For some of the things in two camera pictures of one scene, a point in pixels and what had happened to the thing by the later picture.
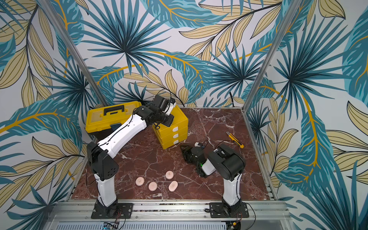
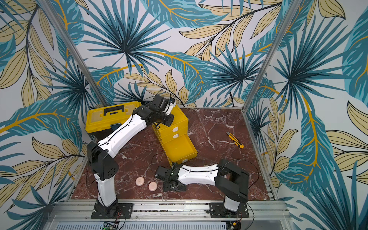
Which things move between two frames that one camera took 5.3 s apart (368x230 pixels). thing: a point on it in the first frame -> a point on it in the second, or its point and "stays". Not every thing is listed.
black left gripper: (170, 119) stays
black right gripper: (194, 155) -> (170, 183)
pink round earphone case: (140, 181) stays
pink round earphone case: (153, 186) stays
